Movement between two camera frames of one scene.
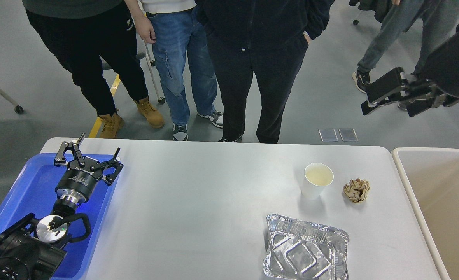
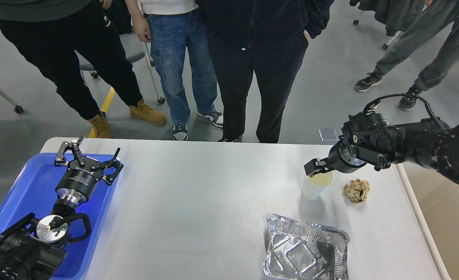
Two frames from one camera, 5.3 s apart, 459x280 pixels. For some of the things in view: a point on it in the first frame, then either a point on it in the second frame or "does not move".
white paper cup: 317,175 does not move
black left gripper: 78,182 does not move
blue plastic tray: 33,192 does not move
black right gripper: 452,74 → 340,159
